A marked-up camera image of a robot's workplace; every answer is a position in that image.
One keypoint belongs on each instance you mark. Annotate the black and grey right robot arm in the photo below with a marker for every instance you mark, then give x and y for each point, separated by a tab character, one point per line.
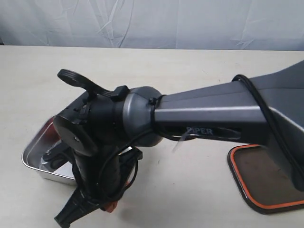
106	129

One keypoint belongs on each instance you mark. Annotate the blue-grey backdrop cloth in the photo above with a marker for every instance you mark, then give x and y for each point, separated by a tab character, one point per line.
173	24

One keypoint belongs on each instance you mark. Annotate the dark transparent lunch box lid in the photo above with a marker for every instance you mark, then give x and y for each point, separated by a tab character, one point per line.
261	183

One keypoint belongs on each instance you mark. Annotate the steel two-compartment lunch box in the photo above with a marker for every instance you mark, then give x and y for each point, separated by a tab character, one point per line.
39	146

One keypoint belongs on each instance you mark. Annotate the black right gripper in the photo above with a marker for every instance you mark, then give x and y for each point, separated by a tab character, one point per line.
101	181

